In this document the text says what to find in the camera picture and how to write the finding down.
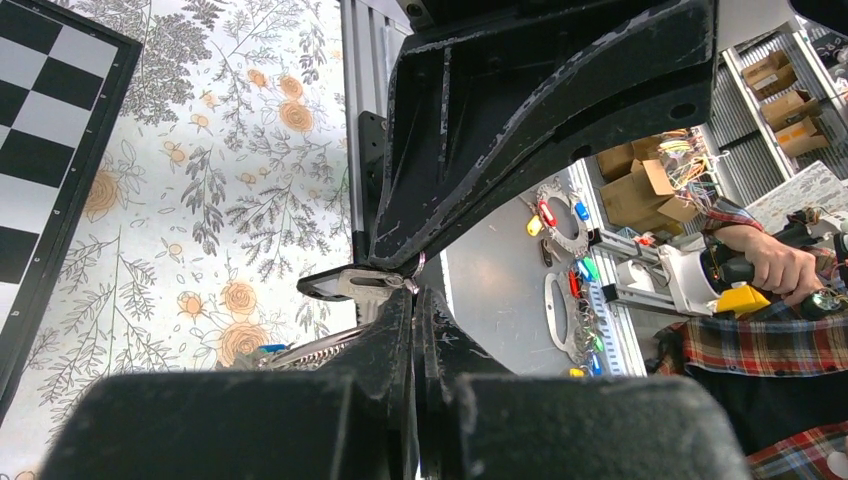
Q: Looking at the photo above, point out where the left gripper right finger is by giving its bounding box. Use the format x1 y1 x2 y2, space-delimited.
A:
414 288 750 479

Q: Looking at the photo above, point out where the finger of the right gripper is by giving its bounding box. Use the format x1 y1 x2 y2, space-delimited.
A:
367 1 718 271

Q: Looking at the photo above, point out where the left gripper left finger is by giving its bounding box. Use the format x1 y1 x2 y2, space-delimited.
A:
40 291 418 479

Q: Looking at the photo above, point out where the keyring with coloured keys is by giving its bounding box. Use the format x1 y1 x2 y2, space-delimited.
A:
216 324 369 372

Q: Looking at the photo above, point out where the key with black fob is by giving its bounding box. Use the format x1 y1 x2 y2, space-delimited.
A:
296 265 419 302

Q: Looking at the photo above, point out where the operator hand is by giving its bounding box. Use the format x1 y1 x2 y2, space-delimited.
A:
714 225 824 305

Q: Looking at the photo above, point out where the red key tag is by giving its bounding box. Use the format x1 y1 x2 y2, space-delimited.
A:
537 201 558 228

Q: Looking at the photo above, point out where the yellow key tag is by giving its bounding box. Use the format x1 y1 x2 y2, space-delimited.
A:
525 215 545 237

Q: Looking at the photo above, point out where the blue key tag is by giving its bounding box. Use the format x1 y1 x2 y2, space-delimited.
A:
574 201 590 222

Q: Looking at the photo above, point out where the open cardboard box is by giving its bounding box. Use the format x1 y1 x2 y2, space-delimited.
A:
600 160 698 232

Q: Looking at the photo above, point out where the floral table mat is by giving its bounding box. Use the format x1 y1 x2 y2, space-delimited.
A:
1 1 353 479

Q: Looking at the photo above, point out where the operator plaid shirt torso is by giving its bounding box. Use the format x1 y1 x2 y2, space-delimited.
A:
652 198 848 480

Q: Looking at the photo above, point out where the black white chessboard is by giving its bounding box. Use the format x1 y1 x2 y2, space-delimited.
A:
1 0 142 410

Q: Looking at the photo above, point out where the black yellow teleoperation handle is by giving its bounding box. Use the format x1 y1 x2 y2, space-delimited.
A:
701 211 847 320

